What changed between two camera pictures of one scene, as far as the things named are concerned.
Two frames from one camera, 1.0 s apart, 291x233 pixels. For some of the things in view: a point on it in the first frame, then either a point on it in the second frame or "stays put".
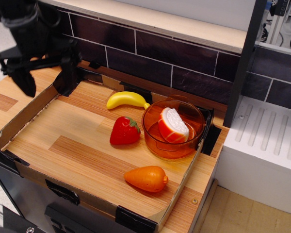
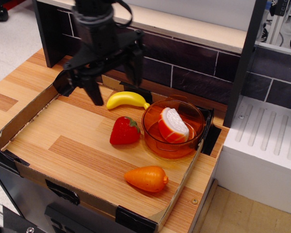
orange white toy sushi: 171,126 stays put
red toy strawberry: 124,130 stays put
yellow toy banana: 126,98 stays put
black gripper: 39,46 → 104,45
